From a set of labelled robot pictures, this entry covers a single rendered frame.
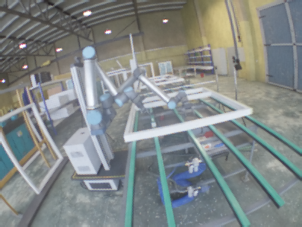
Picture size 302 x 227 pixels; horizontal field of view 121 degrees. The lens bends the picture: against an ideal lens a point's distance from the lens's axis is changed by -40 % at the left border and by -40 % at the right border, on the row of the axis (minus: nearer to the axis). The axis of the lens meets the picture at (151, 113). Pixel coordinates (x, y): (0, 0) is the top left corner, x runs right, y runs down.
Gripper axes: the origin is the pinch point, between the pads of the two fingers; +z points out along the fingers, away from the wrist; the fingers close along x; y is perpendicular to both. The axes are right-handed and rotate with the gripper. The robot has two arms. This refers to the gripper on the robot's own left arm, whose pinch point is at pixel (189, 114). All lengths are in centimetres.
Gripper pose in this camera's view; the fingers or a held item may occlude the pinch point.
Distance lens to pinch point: 158.4
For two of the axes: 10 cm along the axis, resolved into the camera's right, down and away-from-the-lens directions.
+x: 9.8, -1.9, -0.2
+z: 1.5, 8.0, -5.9
